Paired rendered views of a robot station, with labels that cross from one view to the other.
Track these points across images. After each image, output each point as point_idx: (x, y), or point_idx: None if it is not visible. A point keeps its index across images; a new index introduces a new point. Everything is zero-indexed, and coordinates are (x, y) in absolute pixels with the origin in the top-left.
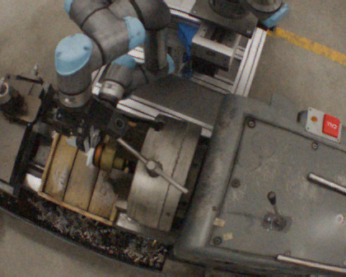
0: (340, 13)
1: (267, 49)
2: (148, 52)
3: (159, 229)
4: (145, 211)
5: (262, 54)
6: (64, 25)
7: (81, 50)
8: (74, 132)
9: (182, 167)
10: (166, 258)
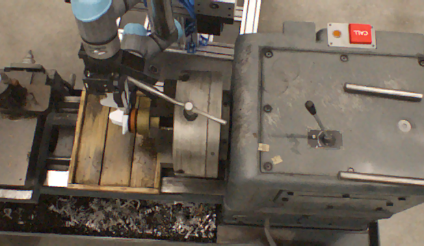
0: None
1: (266, 3)
2: (156, 16)
3: (206, 175)
4: (191, 156)
5: (261, 10)
6: (41, 18)
7: None
8: (109, 87)
9: (215, 106)
10: (217, 225)
